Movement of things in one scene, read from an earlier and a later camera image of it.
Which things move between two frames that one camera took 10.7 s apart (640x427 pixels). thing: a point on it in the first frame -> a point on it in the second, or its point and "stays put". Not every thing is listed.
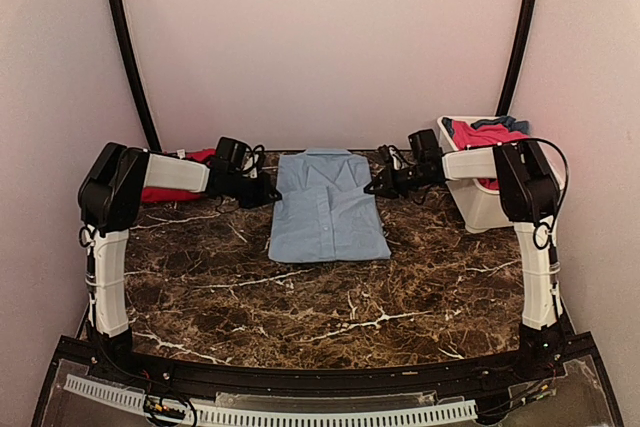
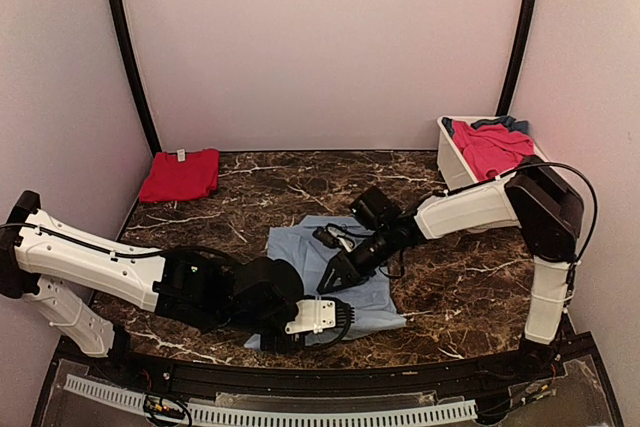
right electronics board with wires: (537, 390) stays put
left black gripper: (264, 189) -> (284, 344)
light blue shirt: (324, 209) -> (368, 301)
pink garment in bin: (466, 135) stays put
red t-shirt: (171, 177) stays put
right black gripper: (390, 186) -> (342, 269)
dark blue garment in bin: (520, 127) stays put
